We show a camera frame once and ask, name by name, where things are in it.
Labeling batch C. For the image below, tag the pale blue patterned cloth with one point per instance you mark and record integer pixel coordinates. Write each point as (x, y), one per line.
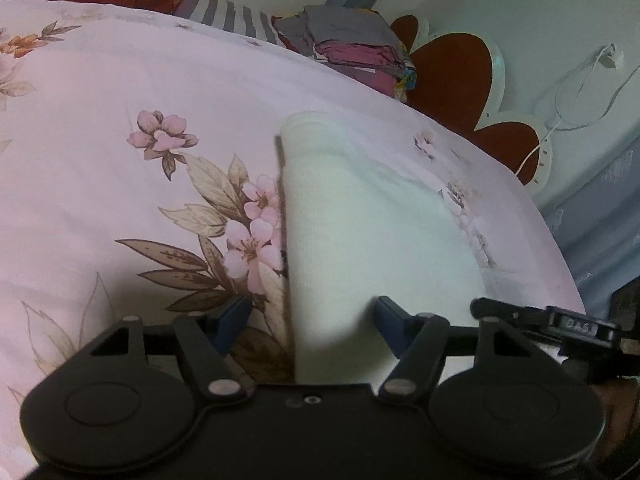
(600, 220)

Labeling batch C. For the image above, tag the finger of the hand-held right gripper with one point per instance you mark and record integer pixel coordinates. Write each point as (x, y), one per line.
(505, 310)

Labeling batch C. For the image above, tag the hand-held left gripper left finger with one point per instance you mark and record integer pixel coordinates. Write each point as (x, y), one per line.
(231, 317)

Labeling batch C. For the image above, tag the white wall plug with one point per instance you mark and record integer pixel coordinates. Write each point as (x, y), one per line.
(612, 56)

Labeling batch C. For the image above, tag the person's right forearm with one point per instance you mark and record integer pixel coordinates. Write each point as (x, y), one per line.
(622, 420)

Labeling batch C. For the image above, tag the pile of folded clothes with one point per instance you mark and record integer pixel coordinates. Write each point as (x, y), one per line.
(350, 45)

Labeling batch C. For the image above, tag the grey striped cloth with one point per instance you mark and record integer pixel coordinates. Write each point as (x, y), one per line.
(230, 15)

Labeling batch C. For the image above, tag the red and white headboard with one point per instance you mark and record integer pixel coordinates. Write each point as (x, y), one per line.
(460, 80)

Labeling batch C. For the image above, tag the white cloth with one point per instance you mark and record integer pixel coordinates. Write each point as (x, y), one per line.
(360, 240)

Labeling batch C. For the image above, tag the pink floral bedsheet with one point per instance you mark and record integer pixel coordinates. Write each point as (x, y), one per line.
(125, 170)

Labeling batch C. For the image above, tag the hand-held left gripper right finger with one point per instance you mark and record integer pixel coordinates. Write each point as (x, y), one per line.
(389, 320)

